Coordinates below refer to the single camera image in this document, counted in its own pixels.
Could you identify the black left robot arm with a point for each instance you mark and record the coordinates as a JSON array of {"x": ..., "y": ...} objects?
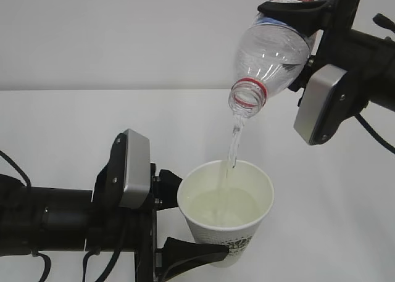
[{"x": 118, "y": 215}]

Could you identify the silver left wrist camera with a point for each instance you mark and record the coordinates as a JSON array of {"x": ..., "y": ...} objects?
[{"x": 137, "y": 179}]

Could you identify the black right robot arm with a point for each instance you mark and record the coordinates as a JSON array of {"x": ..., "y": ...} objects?
[{"x": 349, "y": 69}]

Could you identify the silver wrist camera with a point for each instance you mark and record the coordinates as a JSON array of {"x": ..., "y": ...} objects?
[
  {"x": 137, "y": 179},
  {"x": 315, "y": 100}
]

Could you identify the white paper cup green logo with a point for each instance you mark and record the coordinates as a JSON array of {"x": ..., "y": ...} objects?
[{"x": 224, "y": 205}]

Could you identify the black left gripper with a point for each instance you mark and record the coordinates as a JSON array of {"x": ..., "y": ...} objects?
[{"x": 176, "y": 257}]

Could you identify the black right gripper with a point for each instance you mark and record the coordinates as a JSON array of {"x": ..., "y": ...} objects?
[{"x": 336, "y": 46}]

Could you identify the clear water bottle red label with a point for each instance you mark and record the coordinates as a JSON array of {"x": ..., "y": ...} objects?
[{"x": 269, "y": 57}]

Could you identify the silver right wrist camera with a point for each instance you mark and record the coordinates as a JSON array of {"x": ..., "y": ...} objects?
[{"x": 315, "y": 100}]

